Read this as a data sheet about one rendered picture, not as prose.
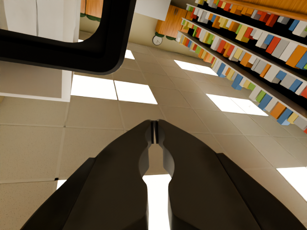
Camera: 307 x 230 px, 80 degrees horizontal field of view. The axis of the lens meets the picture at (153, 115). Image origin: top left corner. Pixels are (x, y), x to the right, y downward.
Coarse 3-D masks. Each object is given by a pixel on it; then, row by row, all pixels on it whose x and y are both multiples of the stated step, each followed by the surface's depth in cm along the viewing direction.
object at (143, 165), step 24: (144, 120) 12; (120, 144) 10; (144, 144) 10; (96, 168) 8; (120, 168) 8; (144, 168) 10; (96, 192) 7; (120, 192) 7; (144, 192) 7; (72, 216) 6; (96, 216) 6; (120, 216) 6; (144, 216) 6
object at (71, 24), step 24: (0, 0) 12; (24, 0) 12; (48, 0) 13; (72, 0) 13; (96, 0) 13; (0, 24) 13; (24, 24) 13; (48, 24) 13; (72, 24) 14; (96, 24) 14
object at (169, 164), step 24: (168, 144) 9; (192, 144) 9; (168, 168) 10; (192, 168) 8; (216, 168) 8; (168, 192) 7; (192, 192) 7; (216, 192) 7; (168, 216) 8; (192, 216) 6; (216, 216) 6; (240, 216) 6
